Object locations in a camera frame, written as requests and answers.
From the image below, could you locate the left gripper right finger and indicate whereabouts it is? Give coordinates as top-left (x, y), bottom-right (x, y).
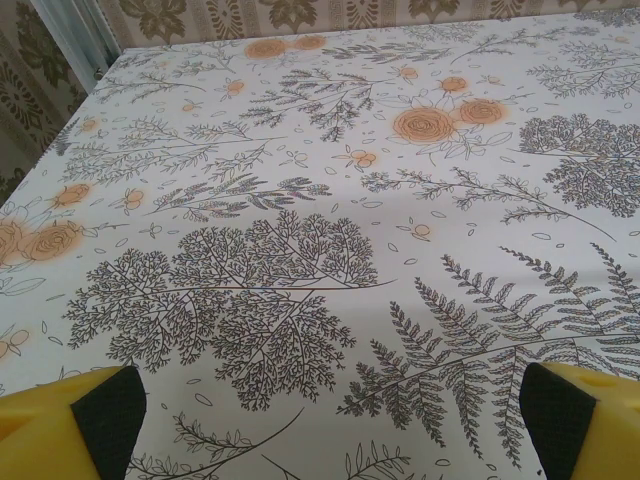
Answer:
top-left (519, 361), bottom-right (640, 480)

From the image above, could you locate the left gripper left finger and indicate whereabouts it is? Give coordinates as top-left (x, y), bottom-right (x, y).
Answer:
top-left (0, 364), bottom-right (147, 480)

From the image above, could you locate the aluminium corner post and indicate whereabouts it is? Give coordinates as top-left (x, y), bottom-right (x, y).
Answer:
top-left (37, 0), bottom-right (122, 96)

